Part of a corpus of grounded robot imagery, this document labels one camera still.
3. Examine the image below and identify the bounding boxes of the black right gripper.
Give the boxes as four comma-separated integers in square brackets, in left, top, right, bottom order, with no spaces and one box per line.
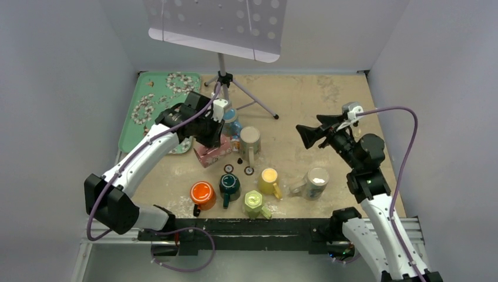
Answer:
[295,113,361,170]

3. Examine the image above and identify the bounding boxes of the pink ghost mug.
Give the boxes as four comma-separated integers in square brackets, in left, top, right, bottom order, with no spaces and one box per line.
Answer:
[194,135,232,168]

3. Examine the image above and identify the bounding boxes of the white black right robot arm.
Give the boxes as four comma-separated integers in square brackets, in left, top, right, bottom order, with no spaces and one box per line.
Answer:
[295,112,443,281]

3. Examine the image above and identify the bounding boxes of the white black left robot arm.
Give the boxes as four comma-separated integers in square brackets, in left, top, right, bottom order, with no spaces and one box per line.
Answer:
[83,92,231,241]

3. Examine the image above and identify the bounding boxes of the blue mug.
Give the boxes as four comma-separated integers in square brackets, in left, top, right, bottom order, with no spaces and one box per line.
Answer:
[222,109,242,137]

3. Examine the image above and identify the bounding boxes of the teal seashell mug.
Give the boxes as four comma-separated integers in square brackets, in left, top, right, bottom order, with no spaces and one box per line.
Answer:
[239,126,261,168]

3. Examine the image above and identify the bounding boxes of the dark green mug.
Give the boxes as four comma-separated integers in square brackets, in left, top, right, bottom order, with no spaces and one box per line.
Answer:
[219,173,241,209]

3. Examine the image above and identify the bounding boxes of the cream coral mug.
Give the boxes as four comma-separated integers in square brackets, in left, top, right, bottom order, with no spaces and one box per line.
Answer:
[290,167,330,200]

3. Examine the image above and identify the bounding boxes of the orange mug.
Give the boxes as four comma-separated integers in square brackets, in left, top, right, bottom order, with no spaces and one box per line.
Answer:
[190,181,217,217]

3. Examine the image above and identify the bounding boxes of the yellow mug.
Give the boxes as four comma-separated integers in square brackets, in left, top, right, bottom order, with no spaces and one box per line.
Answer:
[257,168,282,199]

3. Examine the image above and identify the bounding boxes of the light green hexagonal mug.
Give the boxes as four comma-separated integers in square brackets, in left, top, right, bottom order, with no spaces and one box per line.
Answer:
[244,190,272,220]

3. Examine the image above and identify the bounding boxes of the ice cream cone toy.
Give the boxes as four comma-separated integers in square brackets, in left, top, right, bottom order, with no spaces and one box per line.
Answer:
[230,135,240,152]

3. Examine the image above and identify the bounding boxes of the green floral tray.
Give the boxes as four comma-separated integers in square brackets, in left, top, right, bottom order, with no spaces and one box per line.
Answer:
[118,72,201,153]

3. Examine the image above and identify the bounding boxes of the grey music stand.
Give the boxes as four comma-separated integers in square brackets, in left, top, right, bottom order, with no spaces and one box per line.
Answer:
[143,0,287,96]

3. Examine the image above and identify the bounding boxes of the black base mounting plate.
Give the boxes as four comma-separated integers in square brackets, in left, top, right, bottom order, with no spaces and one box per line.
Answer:
[138,218,357,260]

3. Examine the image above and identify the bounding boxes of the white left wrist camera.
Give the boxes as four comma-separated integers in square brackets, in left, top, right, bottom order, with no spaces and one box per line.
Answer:
[212,99,231,122]

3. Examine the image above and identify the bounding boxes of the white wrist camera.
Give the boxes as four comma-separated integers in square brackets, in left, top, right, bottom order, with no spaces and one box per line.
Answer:
[212,99,231,122]
[337,102,364,131]

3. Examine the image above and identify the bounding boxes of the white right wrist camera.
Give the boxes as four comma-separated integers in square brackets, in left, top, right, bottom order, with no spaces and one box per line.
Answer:
[337,102,364,131]

